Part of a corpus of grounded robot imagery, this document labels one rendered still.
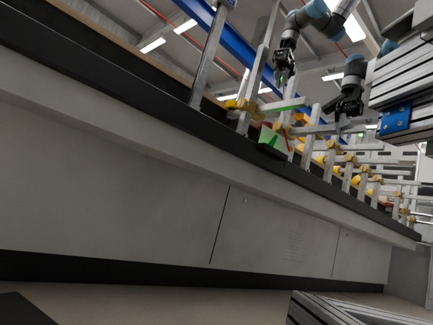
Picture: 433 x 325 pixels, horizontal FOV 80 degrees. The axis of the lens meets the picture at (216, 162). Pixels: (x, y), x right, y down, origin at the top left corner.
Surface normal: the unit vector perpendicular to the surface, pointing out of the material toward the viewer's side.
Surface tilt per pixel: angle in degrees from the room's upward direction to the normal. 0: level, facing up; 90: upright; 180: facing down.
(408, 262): 90
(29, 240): 90
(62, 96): 90
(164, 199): 90
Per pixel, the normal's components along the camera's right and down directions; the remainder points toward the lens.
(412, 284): -0.74, -0.32
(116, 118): 0.62, 0.03
